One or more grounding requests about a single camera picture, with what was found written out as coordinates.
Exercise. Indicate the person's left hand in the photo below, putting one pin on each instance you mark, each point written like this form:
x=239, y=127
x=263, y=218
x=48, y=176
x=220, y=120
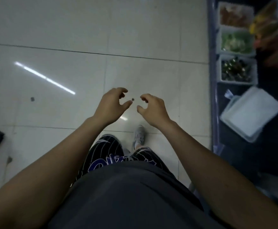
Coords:
x=108, y=107

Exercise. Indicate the person's right hand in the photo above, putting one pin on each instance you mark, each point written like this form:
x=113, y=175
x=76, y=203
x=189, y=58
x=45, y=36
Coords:
x=155, y=110

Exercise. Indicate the person's right thumb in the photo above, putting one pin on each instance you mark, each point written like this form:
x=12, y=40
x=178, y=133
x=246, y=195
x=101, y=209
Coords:
x=141, y=109

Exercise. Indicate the person's left thumb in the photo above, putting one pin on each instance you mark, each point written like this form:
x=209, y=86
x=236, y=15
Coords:
x=126, y=106

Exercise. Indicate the person's right forearm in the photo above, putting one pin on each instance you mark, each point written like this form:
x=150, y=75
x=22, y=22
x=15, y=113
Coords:
x=215, y=174

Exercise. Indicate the person's left forearm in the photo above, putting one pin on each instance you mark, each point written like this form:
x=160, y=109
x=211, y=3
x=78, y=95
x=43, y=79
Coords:
x=45, y=174

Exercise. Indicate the grey sneaker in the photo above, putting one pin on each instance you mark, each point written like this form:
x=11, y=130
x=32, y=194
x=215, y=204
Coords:
x=139, y=138

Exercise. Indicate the black striped shorts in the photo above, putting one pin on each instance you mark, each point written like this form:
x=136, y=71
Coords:
x=105, y=152

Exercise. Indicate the grey shirt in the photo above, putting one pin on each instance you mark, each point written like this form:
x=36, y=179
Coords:
x=134, y=195

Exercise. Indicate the white tray of dark items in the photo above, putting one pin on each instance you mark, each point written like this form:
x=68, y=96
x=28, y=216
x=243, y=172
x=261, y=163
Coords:
x=236, y=69

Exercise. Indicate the empty white plastic tray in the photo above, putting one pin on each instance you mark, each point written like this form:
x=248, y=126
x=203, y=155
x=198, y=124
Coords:
x=251, y=114

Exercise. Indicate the white tray of green items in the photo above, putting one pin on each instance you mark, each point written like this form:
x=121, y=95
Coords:
x=236, y=41

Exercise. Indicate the white tray of orange items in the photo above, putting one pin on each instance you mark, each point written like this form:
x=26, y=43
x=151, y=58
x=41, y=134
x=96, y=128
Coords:
x=234, y=15

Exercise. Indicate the dark table cloth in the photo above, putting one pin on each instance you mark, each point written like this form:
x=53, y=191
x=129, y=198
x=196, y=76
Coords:
x=267, y=152

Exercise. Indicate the pile of colourful packets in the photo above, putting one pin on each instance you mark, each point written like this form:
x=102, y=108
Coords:
x=267, y=33

